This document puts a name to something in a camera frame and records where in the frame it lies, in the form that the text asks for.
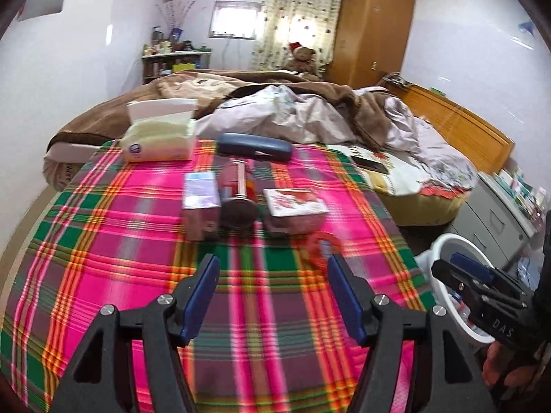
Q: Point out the pale tissue pack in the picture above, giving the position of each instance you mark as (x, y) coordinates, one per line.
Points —
(159, 137)

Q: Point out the cluttered wall shelf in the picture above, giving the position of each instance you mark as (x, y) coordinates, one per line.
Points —
(172, 64)

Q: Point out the brown blanket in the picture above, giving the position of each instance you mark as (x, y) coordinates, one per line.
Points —
(181, 86)

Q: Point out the dark booklet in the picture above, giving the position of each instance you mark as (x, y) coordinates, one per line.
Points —
(370, 163)

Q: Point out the grey drawer cabinet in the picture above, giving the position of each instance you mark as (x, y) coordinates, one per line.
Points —
(482, 215)

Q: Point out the brown teddy bear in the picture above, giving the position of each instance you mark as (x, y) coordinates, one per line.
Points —
(303, 58)

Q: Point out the white red floral box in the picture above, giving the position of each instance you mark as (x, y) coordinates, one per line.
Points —
(292, 202)

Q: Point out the wooden headboard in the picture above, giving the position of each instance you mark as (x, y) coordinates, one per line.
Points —
(456, 124)

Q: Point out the yellow mattress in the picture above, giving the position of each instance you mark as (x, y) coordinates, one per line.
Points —
(422, 211)

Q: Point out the patterned curtain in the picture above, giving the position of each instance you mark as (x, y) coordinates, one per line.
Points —
(280, 8)

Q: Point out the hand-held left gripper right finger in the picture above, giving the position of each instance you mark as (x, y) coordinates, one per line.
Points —
(346, 297)

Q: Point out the wooden wardrobe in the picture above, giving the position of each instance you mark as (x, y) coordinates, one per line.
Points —
(370, 30)

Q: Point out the blue glasses case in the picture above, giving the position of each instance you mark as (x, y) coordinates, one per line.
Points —
(254, 145)

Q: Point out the purple carton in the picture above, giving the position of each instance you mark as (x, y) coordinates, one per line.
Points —
(200, 198)

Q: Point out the red bottle with steel base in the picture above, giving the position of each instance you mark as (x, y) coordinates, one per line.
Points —
(236, 215)

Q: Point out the pink plaid blanket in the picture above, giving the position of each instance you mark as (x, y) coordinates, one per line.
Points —
(129, 245)

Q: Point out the white plastic basket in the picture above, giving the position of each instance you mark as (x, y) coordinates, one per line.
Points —
(447, 241)

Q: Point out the person's right hand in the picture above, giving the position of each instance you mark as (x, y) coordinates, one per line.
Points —
(495, 365)

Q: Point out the window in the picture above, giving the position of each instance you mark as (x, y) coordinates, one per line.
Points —
(234, 19)

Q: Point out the dried branches in vase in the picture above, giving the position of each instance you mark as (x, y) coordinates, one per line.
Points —
(176, 17)

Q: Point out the pale floral quilt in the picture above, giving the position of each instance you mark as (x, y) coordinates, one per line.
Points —
(275, 116)

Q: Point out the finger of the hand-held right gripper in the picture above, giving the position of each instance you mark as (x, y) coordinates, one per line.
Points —
(447, 273)
(471, 263)

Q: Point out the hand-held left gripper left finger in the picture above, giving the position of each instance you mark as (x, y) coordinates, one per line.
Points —
(200, 297)

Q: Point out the row of books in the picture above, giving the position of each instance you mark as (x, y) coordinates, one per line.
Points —
(521, 189)

